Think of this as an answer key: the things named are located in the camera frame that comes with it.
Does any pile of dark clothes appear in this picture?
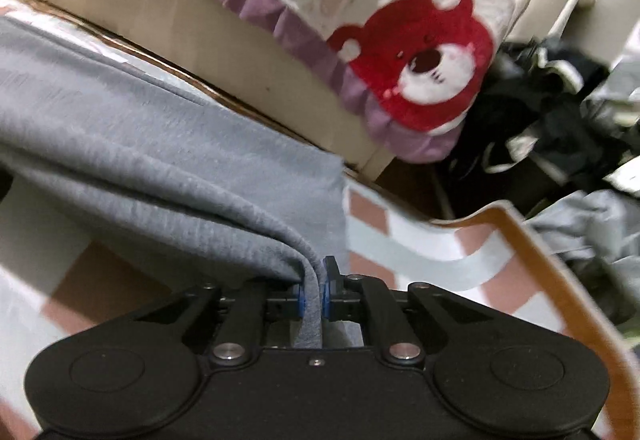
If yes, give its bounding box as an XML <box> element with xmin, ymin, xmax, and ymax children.
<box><xmin>440</xmin><ymin>37</ymin><xmax>640</xmax><ymax>221</ymax></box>

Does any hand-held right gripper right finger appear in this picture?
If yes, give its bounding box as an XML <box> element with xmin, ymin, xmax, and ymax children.
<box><xmin>322</xmin><ymin>256</ymin><xmax>494</xmax><ymax>366</ymax></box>

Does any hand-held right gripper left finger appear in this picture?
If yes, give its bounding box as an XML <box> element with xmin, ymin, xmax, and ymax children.
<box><xmin>132</xmin><ymin>262</ymin><xmax>307</xmax><ymax>367</ymax></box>

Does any grey garment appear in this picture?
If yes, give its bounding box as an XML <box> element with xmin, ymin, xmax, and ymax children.
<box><xmin>0</xmin><ymin>14</ymin><xmax>363</xmax><ymax>351</ymax></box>

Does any striped rug with orange border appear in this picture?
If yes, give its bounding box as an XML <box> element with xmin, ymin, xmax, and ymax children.
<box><xmin>0</xmin><ymin>0</ymin><xmax>640</xmax><ymax>440</ymax></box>

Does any light grey-blue garment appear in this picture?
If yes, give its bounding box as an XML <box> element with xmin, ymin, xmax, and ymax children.
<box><xmin>525</xmin><ymin>190</ymin><xmax>640</xmax><ymax>327</ymax></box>

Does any cream bed base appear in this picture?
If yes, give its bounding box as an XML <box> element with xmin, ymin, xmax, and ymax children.
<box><xmin>0</xmin><ymin>0</ymin><xmax>392</xmax><ymax>185</ymax></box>

